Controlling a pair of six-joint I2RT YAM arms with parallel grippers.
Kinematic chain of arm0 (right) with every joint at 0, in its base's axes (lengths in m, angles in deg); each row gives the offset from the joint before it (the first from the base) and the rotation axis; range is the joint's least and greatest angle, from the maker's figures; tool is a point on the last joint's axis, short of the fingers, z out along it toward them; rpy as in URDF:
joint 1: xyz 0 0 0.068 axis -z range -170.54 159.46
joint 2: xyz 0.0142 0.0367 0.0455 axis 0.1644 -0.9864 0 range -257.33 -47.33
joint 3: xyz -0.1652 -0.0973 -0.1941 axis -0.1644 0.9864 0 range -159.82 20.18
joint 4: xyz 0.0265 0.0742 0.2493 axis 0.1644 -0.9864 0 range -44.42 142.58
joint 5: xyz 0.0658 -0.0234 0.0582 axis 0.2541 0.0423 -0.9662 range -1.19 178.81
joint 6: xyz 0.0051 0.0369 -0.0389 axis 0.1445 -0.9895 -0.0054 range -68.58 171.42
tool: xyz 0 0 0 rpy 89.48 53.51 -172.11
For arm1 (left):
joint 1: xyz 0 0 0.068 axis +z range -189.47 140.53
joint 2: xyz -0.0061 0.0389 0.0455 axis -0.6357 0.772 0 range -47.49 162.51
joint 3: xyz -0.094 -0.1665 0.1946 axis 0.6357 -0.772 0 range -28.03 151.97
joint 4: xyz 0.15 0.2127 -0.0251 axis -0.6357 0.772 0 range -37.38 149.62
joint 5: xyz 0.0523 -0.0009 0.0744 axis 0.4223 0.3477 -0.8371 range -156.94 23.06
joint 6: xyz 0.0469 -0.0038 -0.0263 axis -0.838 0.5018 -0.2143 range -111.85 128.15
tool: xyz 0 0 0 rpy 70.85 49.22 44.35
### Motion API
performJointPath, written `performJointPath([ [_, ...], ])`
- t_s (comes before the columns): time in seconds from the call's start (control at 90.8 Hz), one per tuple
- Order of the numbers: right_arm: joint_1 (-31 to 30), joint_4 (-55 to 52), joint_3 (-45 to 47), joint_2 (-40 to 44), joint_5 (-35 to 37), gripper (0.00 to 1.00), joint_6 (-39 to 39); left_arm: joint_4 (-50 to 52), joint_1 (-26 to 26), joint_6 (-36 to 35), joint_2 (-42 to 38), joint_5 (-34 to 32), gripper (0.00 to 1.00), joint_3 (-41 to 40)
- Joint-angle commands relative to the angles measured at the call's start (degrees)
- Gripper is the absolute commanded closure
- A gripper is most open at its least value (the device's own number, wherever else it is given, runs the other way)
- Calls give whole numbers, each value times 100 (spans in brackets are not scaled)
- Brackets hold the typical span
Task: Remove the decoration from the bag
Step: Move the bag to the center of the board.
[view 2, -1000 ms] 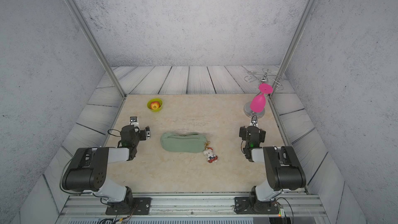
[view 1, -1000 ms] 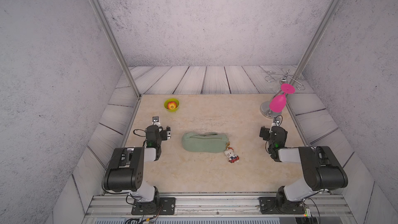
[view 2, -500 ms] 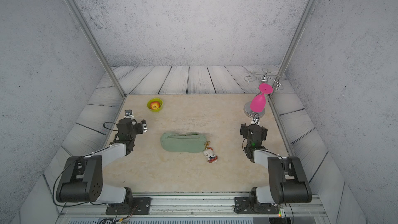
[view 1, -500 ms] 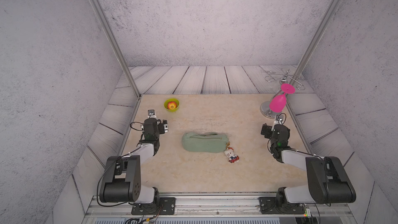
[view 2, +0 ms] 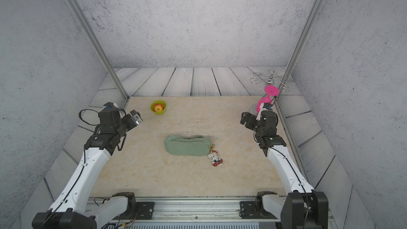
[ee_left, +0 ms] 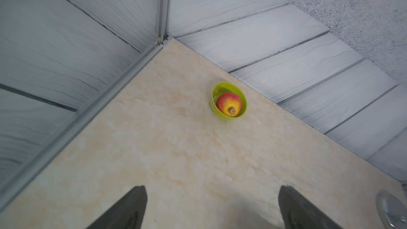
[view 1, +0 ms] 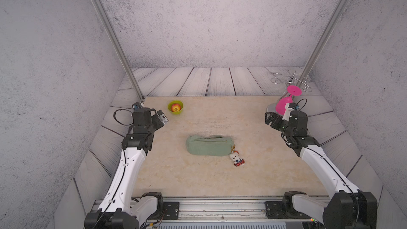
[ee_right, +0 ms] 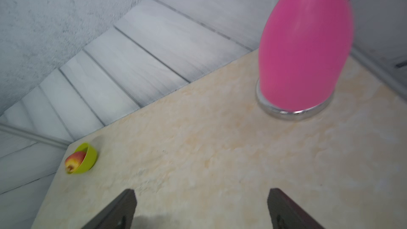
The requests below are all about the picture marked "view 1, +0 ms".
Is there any green corduroy pouch bag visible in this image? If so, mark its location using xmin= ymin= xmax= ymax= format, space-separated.
xmin=186 ymin=135 xmax=235 ymax=156

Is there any white kitty keychain decoration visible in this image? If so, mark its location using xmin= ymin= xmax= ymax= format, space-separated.
xmin=229 ymin=146 xmax=245 ymax=167

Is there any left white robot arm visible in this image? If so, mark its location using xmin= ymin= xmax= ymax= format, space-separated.
xmin=84 ymin=102 xmax=168 ymax=229

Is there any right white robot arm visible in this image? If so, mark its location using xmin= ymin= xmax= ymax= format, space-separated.
xmin=265 ymin=109 xmax=378 ymax=229

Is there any red yellow toy apple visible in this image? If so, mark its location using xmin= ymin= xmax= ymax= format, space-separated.
xmin=171 ymin=103 xmax=182 ymax=112

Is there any pink plastic wine glass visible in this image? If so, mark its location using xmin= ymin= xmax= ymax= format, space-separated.
xmin=275 ymin=85 xmax=302 ymax=115

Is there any green plastic bowl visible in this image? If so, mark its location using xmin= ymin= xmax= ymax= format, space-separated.
xmin=167 ymin=100 xmax=183 ymax=115

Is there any metal glass holder stand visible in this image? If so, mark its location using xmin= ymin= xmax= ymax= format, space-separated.
xmin=266 ymin=71 xmax=313 ymax=112

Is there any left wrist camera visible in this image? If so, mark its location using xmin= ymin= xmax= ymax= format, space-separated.
xmin=152 ymin=110 xmax=169 ymax=130

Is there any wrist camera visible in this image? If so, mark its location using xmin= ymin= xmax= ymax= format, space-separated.
xmin=283 ymin=102 xmax=300 ymax=121
xmin=152 ymin=110 xmax=169 ymax=130

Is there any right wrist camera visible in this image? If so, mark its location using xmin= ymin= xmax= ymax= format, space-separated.
xmin=283 ymin=102 xmax=300 ymax=121

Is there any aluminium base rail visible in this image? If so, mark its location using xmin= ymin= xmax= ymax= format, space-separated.
xmin=90 ymin=196 xmax=335 ymax=229

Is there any right aluminium frame post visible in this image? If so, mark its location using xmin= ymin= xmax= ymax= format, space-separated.
xmin=298 ymin=0 xmax=350 ymax=87

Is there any aluminium frame post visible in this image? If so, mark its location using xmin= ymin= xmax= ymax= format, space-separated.
xmin=91 ymin=0 xmax=145 ymax=103
xmin=298 ymin=0 xmax=350 ymax=87

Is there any left aluminium frame post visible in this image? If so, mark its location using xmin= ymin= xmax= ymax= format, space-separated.
xmin=91 ymin=0 xmax=145 ymax=103

